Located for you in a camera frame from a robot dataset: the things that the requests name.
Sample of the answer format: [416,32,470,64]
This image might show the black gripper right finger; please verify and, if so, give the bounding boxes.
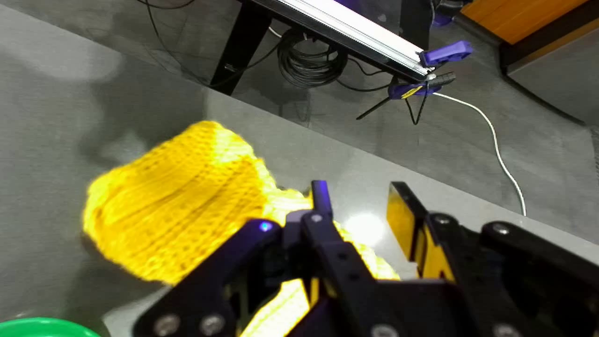
[386,182,500,337]

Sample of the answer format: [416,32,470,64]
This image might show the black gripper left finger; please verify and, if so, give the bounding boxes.
[302,180,401,337]

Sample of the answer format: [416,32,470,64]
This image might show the yellow knitted cloth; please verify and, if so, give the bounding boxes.
[81,119,401,337]

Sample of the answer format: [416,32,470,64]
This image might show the aluminium bar with clamps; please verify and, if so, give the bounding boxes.
[208,0,476,102]

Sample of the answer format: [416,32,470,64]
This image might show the small green bowl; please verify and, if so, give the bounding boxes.
[0,319,99,337]

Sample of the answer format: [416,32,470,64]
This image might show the white cable on floor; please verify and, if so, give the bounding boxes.
[433,90,530,218]

